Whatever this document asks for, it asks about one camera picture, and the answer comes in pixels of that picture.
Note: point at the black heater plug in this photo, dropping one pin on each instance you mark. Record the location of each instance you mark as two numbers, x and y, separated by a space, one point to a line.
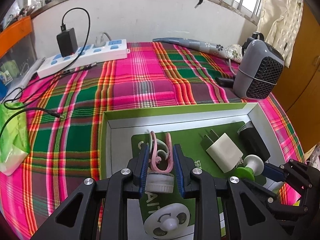
223 81

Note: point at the green and white cardboard box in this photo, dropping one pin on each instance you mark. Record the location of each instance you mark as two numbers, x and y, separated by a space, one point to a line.
180 120

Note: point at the black power adapter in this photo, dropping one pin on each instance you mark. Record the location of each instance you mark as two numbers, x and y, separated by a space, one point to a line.
67 42

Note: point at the grey floral fabric sleeve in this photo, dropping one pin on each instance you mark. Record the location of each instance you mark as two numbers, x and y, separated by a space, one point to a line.
195 45

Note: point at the black rectangular device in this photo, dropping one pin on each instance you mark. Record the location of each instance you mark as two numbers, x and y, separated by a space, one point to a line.
255 142

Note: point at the white charger adapter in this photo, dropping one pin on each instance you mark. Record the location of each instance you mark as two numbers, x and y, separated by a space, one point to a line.
223 152

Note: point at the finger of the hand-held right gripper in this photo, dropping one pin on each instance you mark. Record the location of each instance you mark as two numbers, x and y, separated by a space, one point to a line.
282 200
273 173

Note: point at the pink plaid blanket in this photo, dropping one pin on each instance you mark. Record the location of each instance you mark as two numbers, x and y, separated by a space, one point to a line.
125 87

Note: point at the storage bin with orange lid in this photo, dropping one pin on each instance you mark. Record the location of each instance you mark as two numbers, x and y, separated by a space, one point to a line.
15 30

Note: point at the white and blue power strip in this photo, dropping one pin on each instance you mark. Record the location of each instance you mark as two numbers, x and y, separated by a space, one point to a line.
100 53

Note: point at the grey portable heater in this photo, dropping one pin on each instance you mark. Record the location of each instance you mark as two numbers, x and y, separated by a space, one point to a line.
255 67

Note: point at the green wipes packet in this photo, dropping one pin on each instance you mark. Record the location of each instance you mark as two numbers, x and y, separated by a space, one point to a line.
13 140

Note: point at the pink clip with white cap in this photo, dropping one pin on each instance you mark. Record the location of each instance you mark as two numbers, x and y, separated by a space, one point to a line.
160 180

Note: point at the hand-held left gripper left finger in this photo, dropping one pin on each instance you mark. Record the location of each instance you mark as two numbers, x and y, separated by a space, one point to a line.
143 172

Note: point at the wooden wardrobe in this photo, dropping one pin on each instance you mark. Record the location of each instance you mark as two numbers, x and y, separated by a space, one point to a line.
305 67

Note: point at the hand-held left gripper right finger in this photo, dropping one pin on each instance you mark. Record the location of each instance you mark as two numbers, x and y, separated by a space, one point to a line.
179 172

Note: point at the green and white suction holder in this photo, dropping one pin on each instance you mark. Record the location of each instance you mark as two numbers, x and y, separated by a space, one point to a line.
252 165

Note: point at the white panda suction holder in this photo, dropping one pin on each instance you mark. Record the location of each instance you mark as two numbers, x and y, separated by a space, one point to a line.
170 220

